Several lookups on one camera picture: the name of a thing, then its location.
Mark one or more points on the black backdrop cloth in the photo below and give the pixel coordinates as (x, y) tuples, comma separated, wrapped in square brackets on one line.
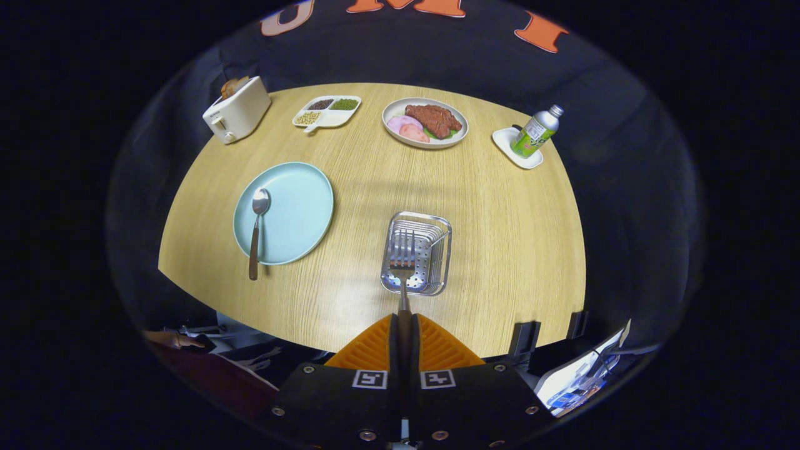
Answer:
[(400, 50)]

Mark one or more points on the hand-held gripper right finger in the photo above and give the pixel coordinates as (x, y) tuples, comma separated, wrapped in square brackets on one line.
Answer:
[(475, 406)]

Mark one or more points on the brown steak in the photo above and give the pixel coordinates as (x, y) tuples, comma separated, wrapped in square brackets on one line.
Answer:
[(434, 119)]

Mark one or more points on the white toaster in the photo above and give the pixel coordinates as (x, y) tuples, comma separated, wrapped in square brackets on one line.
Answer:
[(240, 115)]

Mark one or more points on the pale pink ham slice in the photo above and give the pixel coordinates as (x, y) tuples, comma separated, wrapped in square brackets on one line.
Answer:
[(400, 122)]

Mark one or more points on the brown toast slice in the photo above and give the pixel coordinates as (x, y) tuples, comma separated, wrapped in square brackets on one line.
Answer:
[(229, 87), (241, 84)]

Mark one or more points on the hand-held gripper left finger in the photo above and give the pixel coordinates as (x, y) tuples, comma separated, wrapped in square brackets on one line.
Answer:
[(337, 406)]

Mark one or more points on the white laptop screen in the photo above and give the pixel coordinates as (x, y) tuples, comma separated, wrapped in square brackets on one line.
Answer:
[(575, 375)]

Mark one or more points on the white square coaster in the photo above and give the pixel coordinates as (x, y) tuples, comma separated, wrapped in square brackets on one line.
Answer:
[(507, 147)]

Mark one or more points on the grey clutter pile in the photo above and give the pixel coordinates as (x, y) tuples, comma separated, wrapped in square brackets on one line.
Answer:
[(240, 340)]

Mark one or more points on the white round food plate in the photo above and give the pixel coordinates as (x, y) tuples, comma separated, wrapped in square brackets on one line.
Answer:
[(394, 111)]

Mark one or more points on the white divided dish with beans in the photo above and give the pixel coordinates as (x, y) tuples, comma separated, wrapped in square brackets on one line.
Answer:
[(334, 117)]

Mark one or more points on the salmon pink ham slice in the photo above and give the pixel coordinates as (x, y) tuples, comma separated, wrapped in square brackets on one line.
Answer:
[(414, 132)]

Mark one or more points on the green metal bottle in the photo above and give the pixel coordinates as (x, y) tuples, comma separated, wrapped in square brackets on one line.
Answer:
[(531, 134)]

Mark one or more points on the light blue plate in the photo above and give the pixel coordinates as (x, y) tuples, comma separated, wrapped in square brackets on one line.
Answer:
[(294, 212)]

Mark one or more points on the green lettuce leaf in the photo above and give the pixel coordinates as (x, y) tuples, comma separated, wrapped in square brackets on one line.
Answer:
[(450, 133)]

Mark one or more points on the person's dark red clothing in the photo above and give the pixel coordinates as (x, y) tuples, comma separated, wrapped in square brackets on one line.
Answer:
[(212, 381)]

